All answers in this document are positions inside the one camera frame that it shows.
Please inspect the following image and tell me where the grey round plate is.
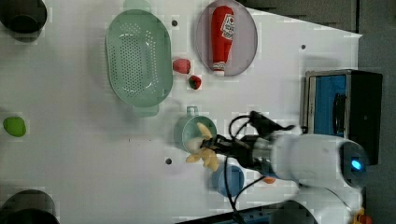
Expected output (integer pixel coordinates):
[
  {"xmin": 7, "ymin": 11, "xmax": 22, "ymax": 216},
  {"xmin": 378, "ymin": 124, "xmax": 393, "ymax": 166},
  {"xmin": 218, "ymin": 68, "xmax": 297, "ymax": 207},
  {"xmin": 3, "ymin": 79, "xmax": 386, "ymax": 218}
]
[{"xmin": 195, "ymin": 0, "xmax": 258, "ymax": 77}]

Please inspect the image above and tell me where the red ketchup bottle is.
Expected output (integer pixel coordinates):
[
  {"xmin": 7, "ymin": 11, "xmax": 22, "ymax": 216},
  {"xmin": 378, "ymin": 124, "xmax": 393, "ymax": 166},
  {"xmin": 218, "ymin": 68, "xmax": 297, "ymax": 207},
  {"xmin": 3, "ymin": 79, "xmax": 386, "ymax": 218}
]
[{"xmin": 211, "ymin": 6, "xmax": 234, "ymax": 76}]

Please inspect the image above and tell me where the black cylinder post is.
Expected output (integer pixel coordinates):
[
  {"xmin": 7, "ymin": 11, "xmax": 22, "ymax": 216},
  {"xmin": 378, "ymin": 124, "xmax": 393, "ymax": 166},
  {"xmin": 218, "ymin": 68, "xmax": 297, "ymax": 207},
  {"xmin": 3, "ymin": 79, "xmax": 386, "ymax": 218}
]
[
  {"xmin": 1, "ymin": 189, "xmax": 61, "ymax": 224},
  {"xmin": 0, "ymin": 0, "xmax": 48, "ymax": 34}
]

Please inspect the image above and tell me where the green plastic colander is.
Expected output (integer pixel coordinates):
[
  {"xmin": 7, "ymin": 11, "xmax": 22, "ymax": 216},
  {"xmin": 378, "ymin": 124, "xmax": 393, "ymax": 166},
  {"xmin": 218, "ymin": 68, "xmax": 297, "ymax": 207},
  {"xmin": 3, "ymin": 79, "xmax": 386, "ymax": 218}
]
[{"xmin": 106, "ymin": 9, "xmax": 173, "ymax": 117}]

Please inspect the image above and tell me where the orange fruit toy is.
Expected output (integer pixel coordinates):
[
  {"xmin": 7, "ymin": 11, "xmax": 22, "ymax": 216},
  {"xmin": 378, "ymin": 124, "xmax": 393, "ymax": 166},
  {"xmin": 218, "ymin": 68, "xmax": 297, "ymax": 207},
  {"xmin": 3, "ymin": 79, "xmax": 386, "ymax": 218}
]
[{"xmin": 263, "ymin": 176, "xmax": 276, "ymax": 184}]

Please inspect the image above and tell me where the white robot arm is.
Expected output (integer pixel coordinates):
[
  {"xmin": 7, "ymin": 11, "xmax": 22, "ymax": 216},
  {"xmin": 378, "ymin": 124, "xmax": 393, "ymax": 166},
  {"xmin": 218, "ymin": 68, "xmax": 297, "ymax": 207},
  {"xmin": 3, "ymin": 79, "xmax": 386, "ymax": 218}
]
[{"xmin": 200, "ymin": 131, "xmax": 367, "ymax": 224}]

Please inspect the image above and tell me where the black toaster oven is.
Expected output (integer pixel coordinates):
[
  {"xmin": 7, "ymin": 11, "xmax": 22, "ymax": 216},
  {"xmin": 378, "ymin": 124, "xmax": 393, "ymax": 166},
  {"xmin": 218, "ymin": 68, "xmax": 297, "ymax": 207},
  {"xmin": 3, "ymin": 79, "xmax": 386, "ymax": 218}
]
[{"xmin": 301, "ymin": 69, "xmax": 383, "ymax": 165}]

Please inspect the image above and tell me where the green mug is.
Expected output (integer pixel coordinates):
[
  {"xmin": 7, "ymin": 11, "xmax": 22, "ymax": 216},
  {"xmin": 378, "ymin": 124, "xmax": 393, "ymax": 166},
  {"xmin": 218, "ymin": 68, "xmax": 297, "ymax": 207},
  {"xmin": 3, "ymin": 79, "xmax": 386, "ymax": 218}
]
[{"xmin": 174, "ymin": 105, "xmax": 217, "ymax": 153}]

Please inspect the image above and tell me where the green lime toy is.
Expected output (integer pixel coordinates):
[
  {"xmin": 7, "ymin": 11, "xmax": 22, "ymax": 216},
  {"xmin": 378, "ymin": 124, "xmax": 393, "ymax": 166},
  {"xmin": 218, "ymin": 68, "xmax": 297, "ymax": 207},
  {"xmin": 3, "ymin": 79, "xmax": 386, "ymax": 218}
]
[{"xmin": 3, "ymin": 117, "xmax": 26, "ymax": 137}]

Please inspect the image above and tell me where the yellow red object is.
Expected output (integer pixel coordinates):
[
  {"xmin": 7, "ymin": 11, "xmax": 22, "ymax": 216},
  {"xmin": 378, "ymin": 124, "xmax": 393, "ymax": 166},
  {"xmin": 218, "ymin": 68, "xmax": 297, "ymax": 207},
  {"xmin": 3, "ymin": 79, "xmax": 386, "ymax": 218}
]
[{"xmin": 352, "ymin": 208, "xmax": 373, "ymax": 224}]

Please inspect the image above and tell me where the peeled banana toy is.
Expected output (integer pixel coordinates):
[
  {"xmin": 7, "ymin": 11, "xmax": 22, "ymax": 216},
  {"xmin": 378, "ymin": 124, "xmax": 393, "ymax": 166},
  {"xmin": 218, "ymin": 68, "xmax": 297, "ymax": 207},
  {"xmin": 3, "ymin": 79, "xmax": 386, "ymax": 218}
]
[{"xmin": 185, "ymin": 122, "xmax": 219, "ymax": 172}]

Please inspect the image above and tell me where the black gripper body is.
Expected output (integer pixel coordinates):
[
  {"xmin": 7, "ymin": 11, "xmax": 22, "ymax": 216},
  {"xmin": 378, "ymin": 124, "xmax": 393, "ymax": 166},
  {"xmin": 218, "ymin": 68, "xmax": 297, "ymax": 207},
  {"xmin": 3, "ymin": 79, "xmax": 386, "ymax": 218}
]
[{"xmin": 218, "ymin": 135, "xmax": 259, "ymax": 169}]

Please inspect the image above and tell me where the black cylinder top post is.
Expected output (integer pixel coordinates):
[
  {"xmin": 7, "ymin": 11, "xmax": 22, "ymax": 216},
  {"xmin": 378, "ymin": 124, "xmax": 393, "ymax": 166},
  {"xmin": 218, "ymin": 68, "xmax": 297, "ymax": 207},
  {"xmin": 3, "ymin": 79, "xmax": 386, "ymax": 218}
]
[{"xmin": 0, "ymin": 0, "xmax": 48, "ymax": 34}]

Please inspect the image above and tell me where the pink strawberry toy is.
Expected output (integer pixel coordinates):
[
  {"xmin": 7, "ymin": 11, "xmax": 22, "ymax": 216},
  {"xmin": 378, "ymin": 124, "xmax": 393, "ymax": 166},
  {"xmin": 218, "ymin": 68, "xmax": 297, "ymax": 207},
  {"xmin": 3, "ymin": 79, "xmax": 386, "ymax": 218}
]
[{"xmin": 173, "ymin": 59, "xmax": 191, "ymax": 74}]

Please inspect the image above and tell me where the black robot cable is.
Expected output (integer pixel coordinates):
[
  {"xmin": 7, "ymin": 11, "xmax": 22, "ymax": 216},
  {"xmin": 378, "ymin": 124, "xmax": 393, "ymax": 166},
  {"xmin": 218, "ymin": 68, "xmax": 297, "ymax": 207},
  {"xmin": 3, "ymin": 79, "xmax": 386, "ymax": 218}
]
[{"xmin": 223, "ymin": 110, "xmax": 296, "ymax": 224}]

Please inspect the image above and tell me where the red strawberry toy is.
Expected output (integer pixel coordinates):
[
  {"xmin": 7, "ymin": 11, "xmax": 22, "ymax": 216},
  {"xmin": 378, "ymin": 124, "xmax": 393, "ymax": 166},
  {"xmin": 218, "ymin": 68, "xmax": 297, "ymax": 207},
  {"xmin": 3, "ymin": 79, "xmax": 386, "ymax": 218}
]
[{"xmin": 189, "ymin": 76, "xmax": 202, "ymax": 90}]

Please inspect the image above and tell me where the black cylinder bottom post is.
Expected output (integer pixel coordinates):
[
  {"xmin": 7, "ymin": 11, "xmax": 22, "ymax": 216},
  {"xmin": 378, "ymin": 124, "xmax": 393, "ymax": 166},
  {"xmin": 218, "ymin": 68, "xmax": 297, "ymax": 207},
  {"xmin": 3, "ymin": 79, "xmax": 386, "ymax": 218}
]
[{"xmin": 1, "ymin": 189, "xmax": 61, "ymax": 224}]

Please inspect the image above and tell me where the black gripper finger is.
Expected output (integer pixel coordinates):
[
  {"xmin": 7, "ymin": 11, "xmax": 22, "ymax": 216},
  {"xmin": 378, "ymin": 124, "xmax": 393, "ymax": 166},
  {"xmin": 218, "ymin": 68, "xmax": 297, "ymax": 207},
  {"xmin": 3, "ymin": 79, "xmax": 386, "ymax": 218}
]
[{"xmin": 200, "ymin": 138, "xmax": 219, "ymax": 149}]

